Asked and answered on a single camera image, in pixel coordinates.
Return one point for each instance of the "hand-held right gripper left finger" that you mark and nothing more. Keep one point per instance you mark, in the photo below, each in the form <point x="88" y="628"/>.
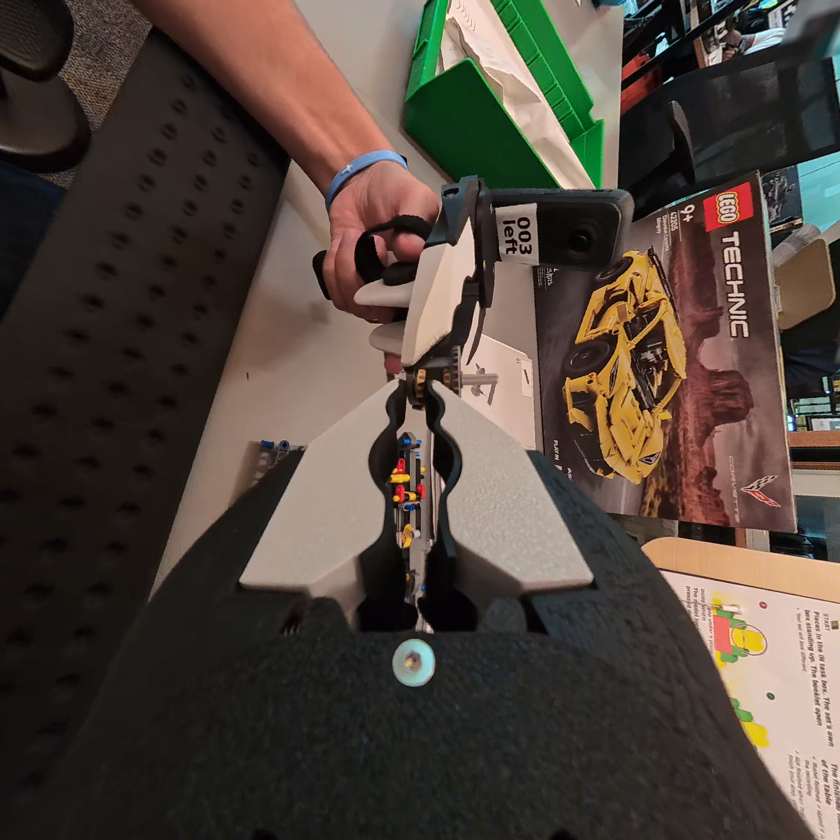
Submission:
<point x="315" y="525"/>

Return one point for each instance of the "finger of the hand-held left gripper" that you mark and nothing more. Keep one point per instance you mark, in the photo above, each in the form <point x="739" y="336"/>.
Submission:
<point x="439" y="295"/>
<point x="478" y="334"/>

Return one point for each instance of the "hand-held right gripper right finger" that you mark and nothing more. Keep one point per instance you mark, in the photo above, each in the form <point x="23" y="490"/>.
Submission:
<point x="518" y="525"/>

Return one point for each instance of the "grey lego axle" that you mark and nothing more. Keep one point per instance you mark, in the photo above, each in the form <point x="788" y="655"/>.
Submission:
<point x="482" y="379"/>

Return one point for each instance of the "grey lego differential housing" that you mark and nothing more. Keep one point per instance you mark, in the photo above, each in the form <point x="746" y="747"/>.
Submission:
<point x="436" y="387"/>

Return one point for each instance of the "person's left forearm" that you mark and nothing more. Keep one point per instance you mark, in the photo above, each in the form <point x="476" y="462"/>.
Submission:
<point x="262" y="65"/>

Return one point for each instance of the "lego engine subassembly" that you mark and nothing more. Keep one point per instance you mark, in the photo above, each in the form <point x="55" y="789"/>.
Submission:
<point x="275" y="459"/>

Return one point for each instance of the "lego instruction booklet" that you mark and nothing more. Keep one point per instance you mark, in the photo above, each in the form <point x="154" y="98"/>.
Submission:
<point x="505" y="407"/>

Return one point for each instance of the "lego chassis assembly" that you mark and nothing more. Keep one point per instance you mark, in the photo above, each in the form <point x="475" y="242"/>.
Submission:
<point x="410" y="485"/>

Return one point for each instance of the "yellow car lego set box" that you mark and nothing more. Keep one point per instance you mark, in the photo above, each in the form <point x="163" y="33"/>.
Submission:
<point x="656" y="361"/>

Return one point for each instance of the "person's left hand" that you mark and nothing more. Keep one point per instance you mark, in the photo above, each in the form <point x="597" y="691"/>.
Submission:
<point x="380" y="197"/>

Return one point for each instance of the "green plastic bin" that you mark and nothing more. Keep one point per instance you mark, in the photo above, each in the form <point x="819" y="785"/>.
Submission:
<point x="472" y="131"/>

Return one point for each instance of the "blue wristband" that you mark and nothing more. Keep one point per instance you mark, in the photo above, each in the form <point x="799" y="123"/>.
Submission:
<point x="361" y="167"/>

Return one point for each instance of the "white paper bag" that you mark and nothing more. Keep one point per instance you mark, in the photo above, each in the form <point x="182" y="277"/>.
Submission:
<point x="518" y="85"/>

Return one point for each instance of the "black mesh office chair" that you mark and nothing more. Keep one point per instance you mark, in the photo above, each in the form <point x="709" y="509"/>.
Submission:
<point x="741" y="118"/>

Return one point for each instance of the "printed instruction board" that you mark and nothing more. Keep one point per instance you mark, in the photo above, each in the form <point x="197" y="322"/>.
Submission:
<point x="774" y="656"/>

